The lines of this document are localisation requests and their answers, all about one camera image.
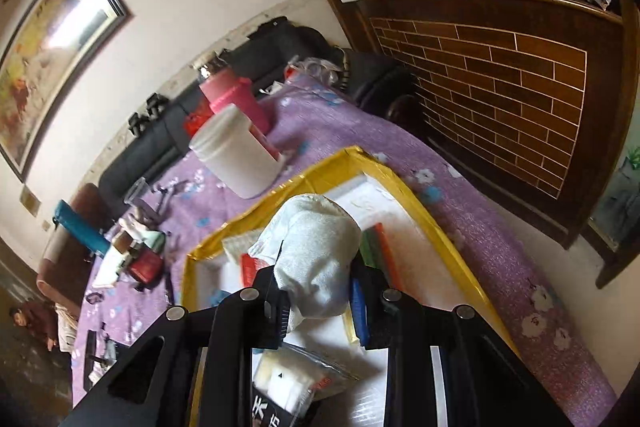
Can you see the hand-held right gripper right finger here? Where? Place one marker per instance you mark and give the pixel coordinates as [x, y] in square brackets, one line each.
[361, 317]

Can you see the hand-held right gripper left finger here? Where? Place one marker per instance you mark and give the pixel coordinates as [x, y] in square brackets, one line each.
[225, 337]

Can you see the multicoloured cloth pack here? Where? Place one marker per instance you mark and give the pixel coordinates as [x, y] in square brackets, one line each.
[385, 252]

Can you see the yellow cardboard box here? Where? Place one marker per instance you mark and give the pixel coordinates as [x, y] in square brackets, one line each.
[425, 272]

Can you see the white sock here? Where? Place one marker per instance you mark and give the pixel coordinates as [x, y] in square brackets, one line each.
[310, 247]

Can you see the white red plastic packet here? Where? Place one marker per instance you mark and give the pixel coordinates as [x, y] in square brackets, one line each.
[250, 272]

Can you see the black printed packet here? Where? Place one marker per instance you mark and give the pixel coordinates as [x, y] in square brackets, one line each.
[290, 377]

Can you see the black red small box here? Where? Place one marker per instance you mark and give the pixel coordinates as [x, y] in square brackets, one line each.
[147, 267]

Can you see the white cotton gloves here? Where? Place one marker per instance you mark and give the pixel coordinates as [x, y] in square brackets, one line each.
[150, 239]

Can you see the white notebook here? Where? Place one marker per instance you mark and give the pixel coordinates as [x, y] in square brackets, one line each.
[107, 274]

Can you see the black smartphone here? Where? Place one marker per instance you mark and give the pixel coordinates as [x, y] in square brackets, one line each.
[92, 357]

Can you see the black-framed eyeglasses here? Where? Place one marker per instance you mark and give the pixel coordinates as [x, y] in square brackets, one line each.
[92, 297]

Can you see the purple floral tablecloth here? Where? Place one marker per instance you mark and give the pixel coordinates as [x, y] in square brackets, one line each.
[475, 207]

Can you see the clear plastic cup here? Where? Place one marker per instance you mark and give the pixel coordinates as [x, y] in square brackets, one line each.
[136, 194]

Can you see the white plastic jar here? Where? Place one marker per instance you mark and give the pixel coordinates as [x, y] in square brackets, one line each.
[235, 157]

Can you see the brown chair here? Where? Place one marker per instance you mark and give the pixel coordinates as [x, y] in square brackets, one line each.
[85, 207]

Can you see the black leather sofa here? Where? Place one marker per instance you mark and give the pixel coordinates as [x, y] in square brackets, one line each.
[150, 147]

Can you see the red plastic bag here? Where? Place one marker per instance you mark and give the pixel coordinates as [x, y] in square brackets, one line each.
[197, 122]

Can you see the small black device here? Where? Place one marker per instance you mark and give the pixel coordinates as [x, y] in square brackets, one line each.
[137, 124]
[156, 104]

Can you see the pink sleeved bottle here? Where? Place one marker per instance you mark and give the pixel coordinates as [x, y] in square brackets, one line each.
[230, 94]

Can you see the clear plastic bag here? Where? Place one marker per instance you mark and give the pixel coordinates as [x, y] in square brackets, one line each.
[315, 67]

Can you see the wooden brick-pattern partition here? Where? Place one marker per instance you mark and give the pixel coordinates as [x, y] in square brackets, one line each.
[500, 82]

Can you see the bamboo-printed glass panel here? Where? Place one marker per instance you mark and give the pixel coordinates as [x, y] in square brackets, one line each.
[625, 207]

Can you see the black bag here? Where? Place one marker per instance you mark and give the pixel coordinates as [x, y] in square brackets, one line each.
[280, 39]

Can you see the framed horse painting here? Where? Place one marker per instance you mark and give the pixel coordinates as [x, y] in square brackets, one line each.
[50, 57]

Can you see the beige wall socket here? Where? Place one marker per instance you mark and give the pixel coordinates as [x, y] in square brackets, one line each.
[30, 202]

